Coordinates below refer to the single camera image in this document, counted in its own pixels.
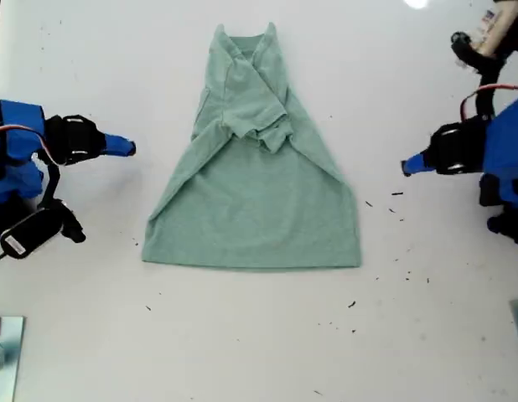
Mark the green t-shirt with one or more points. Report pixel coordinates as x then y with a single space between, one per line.
250 209

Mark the black camera stalk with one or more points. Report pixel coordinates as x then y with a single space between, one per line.
53 184
487 84

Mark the black camera box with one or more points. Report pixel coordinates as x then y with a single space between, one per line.
30 232
498 25

